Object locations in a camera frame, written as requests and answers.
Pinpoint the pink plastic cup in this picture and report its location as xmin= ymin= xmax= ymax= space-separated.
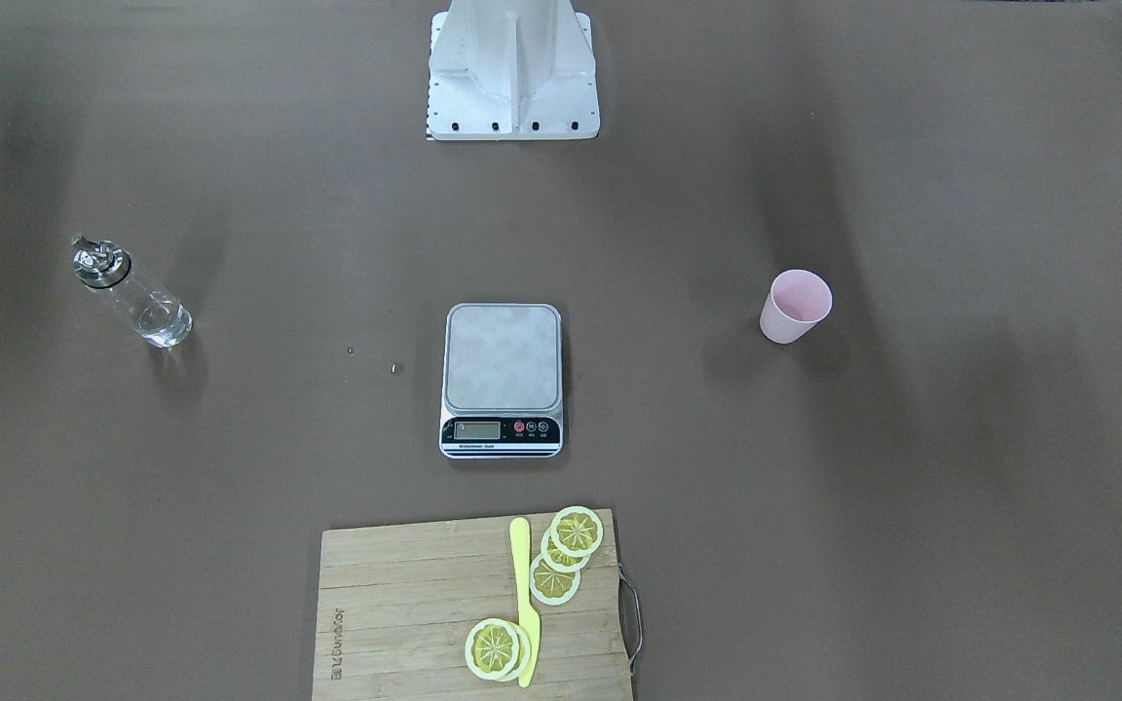
xmin=760 ymin=268 xmax=833 ymax=345

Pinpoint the glass sauce bottle metal cap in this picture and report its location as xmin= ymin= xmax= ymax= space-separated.
xmin=71 ymin=234 xmax=193 ymax=348

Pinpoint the digital kitchen scale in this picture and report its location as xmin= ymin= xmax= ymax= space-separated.
xmin=436 ymin=302 xmax=565 ymax=459

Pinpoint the lemon slice middle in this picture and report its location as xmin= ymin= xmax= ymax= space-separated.
xmin=540 ymin=531 xmax=589 ymax=573

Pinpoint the lemon slice lower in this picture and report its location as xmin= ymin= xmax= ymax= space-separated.
xmin=527 ymin=556 xmax=580 ymax=607

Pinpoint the yellow plastic knife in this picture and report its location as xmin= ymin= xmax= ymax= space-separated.
xmin=511 ymin=516 xmax=542 ymax=688

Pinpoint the lemon slice behind front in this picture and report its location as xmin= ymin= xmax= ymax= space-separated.
xmin=498 ymin=622 xmax=533 ymax=683

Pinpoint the bamboo cutting board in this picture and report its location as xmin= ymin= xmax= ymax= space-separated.
xmin=312 ymin=507 xmax=635 ymax=700

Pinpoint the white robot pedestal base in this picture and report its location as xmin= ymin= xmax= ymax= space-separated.
xmin=425 ymin=1 xmax=601 ymax=142

